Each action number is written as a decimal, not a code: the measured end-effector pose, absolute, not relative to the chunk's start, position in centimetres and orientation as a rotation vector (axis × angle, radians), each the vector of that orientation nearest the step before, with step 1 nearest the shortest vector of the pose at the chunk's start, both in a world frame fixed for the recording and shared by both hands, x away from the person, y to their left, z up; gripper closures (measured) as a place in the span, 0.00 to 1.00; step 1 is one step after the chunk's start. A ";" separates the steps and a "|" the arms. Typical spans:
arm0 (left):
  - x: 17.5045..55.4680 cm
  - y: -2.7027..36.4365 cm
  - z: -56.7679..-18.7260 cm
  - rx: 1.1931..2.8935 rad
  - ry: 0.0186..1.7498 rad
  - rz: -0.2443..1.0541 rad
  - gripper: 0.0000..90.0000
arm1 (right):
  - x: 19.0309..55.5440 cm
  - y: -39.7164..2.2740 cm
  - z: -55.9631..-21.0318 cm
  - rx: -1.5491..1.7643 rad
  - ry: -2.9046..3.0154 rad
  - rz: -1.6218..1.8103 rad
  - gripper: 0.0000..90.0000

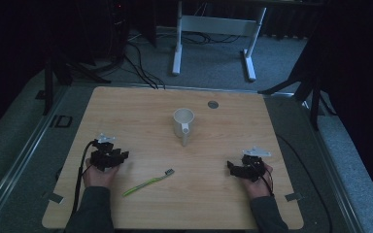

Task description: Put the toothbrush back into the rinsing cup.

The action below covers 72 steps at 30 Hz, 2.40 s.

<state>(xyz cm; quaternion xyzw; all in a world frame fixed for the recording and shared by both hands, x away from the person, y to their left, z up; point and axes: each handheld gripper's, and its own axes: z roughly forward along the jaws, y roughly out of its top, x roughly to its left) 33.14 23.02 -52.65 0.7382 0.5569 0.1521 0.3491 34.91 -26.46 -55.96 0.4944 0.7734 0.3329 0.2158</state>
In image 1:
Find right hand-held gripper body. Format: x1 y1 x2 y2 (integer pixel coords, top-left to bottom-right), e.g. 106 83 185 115
232 146 272 183

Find white cup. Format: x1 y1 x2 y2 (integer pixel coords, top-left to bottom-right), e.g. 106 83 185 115
172 108 196 148

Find person's right hand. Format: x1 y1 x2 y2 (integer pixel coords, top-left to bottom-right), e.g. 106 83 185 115
241 163 275 200

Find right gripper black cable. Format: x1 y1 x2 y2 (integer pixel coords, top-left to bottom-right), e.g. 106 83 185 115
254 163 275 196

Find black floor cables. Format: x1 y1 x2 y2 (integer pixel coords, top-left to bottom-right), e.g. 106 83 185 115
93 30 242 90

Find black stand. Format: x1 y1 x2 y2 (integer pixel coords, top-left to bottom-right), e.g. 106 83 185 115
35 54 113 117
257 48 338 131

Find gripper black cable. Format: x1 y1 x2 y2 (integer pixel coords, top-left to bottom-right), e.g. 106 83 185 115
71 139 97 216
254 163 275 196

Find black cable on floor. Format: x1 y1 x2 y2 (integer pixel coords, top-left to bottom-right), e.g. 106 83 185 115
275 133 334 233

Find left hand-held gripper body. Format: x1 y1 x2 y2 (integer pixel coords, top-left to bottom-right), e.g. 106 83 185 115
89 133 126 172

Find person's left hand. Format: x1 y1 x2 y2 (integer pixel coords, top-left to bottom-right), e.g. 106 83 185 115
83 157 121 189

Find grey tape strip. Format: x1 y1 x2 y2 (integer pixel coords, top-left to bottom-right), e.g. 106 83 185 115
284 192 303 202
42 191 64 205

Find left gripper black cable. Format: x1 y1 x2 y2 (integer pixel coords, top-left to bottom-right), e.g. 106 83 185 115
71 139 97 216

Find white metal desk frame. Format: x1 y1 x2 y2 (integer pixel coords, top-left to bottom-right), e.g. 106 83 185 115
171 1 268 83

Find green toothbrush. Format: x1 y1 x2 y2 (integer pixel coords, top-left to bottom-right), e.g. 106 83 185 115
122 168 176 197

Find black rectangular bracket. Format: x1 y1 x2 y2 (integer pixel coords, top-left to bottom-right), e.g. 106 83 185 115
50 114 74 129

